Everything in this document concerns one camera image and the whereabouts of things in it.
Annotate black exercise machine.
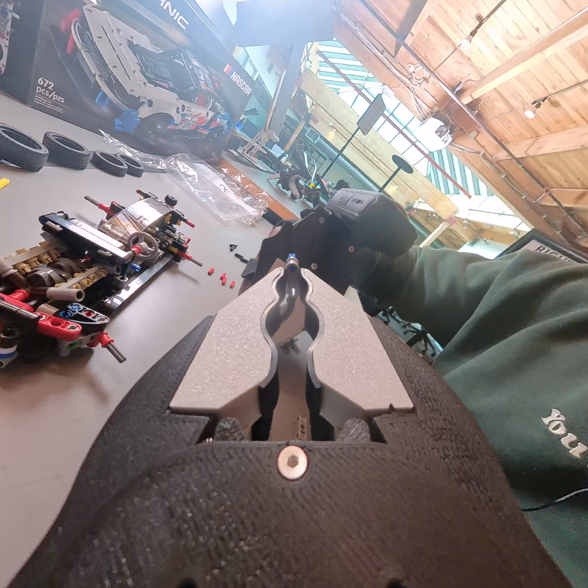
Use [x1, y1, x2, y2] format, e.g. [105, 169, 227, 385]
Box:
[275, 163, 323, 201]

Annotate black sign on pole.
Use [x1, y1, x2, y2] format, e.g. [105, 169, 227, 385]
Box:
[322, 94, 387, 184]

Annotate black round-top pole stand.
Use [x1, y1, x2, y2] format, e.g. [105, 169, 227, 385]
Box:
[379, 155, 415, 194]

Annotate clear plastic bag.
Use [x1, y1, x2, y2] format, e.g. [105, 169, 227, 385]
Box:
[99, 129, 272, 226]

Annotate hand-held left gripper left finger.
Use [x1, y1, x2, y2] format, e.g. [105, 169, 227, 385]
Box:
[168, 268, 286, 438]

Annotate toy brick car chassis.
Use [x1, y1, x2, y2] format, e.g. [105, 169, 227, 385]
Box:
[0, 190, 204, 370]

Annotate person's green sweatshirt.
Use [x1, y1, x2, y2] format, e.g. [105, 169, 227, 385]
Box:
[432, 276, 588, 588]

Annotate black framed marker sign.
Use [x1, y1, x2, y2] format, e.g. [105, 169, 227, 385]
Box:
[498, 229, 588, 265]

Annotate wooden background desk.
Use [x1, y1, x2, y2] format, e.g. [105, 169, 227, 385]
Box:
[220, 152, 305, 222]

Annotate black toy set box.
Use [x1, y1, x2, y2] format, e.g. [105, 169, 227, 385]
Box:
[0, 0, 256, 150]

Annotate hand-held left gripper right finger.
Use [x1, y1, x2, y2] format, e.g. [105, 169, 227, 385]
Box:
[300, 269, 415, 438]

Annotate wooden easel with black panel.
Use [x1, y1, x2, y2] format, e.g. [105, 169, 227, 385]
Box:
[241, 43, 306, 162]

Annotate white ceiling projector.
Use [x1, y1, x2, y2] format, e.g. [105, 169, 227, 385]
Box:
[416, 117, 455, 150]

